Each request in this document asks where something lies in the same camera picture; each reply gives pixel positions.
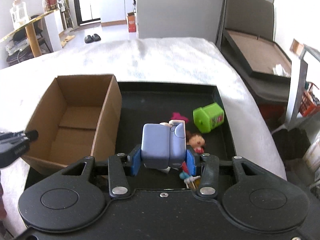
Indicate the red tin canister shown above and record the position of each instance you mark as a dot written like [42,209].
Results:
[51,5]

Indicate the orange cardboard carton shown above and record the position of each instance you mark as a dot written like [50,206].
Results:
[131,22]

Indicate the black slipper left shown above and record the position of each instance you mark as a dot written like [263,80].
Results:
[88,39]

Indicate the white kitchen cabinet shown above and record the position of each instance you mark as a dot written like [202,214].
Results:
[114,12]

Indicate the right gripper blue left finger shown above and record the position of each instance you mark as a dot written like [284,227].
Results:
[121,166]

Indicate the green toy trash bin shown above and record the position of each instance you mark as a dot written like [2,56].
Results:
[208,117]

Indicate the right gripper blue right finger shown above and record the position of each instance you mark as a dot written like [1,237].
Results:
[206,166]

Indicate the black framed board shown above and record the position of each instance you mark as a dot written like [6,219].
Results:
[260,58]

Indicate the black slipper right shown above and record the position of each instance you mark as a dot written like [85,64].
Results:
[96,37]

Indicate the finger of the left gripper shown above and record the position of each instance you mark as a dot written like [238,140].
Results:
[14,145]

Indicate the black slipper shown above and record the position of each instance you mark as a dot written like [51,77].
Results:
[88,39]
[96,37]

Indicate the gold round side table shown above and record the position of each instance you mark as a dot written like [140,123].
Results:
[30,33]

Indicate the brown cardboard box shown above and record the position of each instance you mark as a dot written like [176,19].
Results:
[78,116]

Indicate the small blue winged figurine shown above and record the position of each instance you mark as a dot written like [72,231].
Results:
[191,182]

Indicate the blue toy sofa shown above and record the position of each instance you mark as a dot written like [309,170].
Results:
[164,145]

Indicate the pink dinosaur figurine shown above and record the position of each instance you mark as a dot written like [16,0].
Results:
[178,116]

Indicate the clear glass jar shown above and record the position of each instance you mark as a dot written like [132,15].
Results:
[19,13]

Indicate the white fuzzy blanket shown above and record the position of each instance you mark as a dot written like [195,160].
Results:
[177,60]

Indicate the brown-haired girl figurine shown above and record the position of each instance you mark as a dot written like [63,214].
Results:
[196,141]

